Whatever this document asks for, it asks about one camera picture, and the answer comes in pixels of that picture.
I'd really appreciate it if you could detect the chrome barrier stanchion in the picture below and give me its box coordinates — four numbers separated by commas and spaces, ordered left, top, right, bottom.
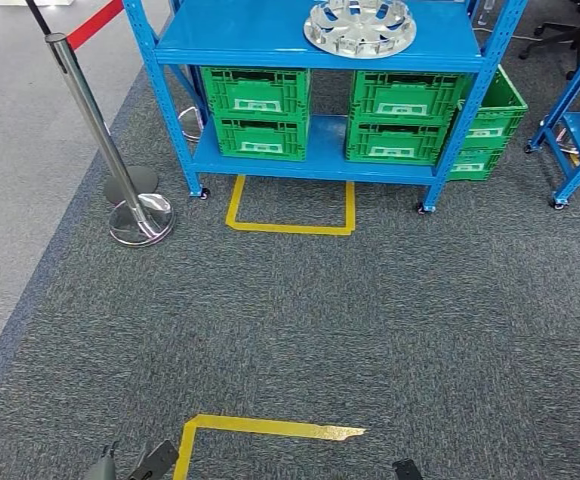
45, 33, 176, 248
177, 105, 205, 142

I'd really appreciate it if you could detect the red barrier belt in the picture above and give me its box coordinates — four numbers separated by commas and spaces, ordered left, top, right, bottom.
66, 0, 125, 51

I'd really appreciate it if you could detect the blue metal shelf rack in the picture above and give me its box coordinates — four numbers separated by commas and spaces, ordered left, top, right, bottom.
122, 0, 530, 215
523, 29, 580, 212

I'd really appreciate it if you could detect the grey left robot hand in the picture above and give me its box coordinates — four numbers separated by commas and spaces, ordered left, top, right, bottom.
82, 442, 120, 480

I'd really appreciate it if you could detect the silver wheel hubcap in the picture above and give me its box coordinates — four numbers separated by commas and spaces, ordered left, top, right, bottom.
303, 0, 417, 61

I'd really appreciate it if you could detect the yellow floor tape rectangle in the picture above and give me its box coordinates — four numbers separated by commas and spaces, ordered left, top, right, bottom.
172, 413, 367, 480

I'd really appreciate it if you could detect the black office chair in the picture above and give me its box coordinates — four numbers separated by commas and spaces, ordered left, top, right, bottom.
519, 0, 580, 82

